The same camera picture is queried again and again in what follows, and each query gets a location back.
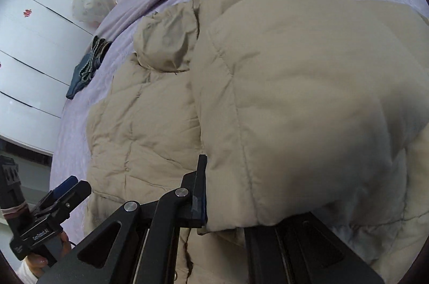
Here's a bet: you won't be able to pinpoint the beige puffer jacket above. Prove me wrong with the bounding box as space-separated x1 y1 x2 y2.
85 0 428 283

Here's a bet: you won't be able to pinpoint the folded blue jeans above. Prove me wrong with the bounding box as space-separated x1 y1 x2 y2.
66 36 112 99

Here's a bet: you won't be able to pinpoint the white wardrobe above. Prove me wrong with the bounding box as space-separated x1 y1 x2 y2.
1 0 95 155

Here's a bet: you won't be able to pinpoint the white plastic bag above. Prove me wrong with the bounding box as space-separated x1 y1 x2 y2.
71 0 116 28

